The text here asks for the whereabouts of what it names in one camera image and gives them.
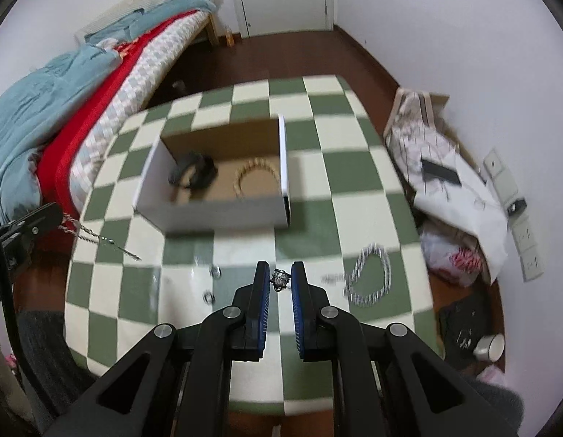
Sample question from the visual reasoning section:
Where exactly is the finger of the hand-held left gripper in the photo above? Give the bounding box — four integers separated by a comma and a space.
0, 202, 64, 256

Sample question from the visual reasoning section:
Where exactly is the red blanket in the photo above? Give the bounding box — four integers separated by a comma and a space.
36, 10, 205, 219

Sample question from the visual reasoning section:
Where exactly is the tape roll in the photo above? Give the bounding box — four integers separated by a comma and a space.
473, 334, 506, 361

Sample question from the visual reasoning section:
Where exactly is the brown cardboard box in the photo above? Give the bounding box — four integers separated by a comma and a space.
395, 86, 487, 178

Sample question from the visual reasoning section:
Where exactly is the twisted silver chain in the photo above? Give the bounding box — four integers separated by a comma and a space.
58, 218, 142, 262

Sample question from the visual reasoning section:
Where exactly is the white cardboard box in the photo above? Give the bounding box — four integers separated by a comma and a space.
133, 115, 293, 234

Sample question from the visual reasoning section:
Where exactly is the red white plastic bag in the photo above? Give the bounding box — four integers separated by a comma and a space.
420, 225, 489, 288

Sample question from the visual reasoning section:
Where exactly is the wooden bed frame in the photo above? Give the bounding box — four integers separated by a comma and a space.
204, 11, 221, 46

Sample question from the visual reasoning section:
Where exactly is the grey white checkered mattress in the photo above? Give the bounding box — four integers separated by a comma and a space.
68, 11, 209, 212

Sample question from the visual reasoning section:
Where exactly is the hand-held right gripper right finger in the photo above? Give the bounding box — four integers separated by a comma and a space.
291, 261, 521, 437

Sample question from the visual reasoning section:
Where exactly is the dark grey chair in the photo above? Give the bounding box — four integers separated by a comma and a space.
15, 310, 100, 433

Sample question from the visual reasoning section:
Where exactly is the beige beaded bracelet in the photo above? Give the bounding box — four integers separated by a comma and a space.
233, 158, 282, 200

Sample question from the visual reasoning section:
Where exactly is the pink cloth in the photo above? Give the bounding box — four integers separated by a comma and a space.
476, 364, 507, 387

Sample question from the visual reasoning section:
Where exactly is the black bag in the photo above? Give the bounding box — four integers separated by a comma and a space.
438, 288, 503, 367

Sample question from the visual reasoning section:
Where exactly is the black watch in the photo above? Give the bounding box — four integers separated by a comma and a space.
168, 151, 218, 190

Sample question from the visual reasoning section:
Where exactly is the white wall outlet strip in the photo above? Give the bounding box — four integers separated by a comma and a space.
483, 148, 546, 283

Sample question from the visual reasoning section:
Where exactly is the white knitted bed cover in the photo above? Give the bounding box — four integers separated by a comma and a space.
76, 0, 223, 42

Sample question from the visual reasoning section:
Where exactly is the silver beaded necklace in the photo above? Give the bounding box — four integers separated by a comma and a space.
321, 243, 394, 308

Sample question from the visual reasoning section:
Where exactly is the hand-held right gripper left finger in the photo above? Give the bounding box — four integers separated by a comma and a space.
45, 261, 271, 437

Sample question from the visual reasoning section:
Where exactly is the black flat phone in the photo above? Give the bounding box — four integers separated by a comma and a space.
420, 157, 461, 187

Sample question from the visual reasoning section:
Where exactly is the green white checkered tablecloth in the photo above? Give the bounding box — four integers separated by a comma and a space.
64, 74, 439, 416

